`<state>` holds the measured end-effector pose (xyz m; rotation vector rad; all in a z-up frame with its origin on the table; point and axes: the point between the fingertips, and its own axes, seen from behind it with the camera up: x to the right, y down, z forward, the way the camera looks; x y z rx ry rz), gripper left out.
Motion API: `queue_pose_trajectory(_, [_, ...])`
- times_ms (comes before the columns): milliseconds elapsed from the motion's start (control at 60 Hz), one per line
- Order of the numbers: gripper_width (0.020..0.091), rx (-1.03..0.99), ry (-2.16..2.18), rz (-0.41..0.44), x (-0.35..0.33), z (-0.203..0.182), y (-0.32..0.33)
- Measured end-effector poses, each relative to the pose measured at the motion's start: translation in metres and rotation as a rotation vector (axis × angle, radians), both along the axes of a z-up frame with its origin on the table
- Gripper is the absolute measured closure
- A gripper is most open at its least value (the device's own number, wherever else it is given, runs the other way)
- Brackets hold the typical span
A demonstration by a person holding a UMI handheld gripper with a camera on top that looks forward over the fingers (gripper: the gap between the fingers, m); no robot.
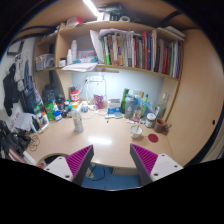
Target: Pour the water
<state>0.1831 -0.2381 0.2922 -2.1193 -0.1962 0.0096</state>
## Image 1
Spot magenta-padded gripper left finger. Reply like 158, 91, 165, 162
43, 144, 95, 187

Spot clear glass bottle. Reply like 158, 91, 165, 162
155, 92, 168, 119

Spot ceiling tube light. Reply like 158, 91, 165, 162
82, 0, 101, 18

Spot blue hanging garment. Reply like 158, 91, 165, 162
19, 59, 38, 114

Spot black bundle of gear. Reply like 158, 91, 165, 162
0, 119, 33, 158

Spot white cup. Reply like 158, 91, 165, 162
129, 124, 144, 139

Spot white wall power outlet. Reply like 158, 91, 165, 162
87, 75, 105, 84

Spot tan-capped clear bottle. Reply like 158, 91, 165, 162
134, 91, 144, 121

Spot white jar with label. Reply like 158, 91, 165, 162
145, 112, 157, 129

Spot green-capped glass bottle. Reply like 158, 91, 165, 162
141, 93, 149, 118

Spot black hair tie loops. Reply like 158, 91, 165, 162
27, 133, 42, 153

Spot red and white jar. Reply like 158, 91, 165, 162
69, 87, 81, 104

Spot white bottle with blue cap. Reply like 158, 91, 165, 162
53, 109, 64, 122

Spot dark hanging jacket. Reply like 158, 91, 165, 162
2, 63, 20, 118

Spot light blue hairbrush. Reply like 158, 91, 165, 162
104, 112, 124, 120

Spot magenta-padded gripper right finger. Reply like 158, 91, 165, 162
129, 143, 184, 187

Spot wooden shelf unit with books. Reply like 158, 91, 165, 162
32, 3, 186, 101

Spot wooden-handled spoon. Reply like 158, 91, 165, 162
133, 117, 142, 132

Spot blue chair seat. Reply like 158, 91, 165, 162
81, 163, 142, 191

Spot green metallic can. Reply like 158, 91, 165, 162
44, 101, 56, 122

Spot grey shaker bottle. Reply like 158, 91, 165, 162
124, 94, 137, 120

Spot black bag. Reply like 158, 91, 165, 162
41, 83, 58, 104

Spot brown mug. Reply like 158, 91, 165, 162
153, 118, 173, 135

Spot magenta box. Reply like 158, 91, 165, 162
93, 94, 105, 110

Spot white charging cable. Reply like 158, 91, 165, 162
84, 78, 108, 101

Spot clear yellow-capped drink bottle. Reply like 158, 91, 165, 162
71, 102, 85, 134

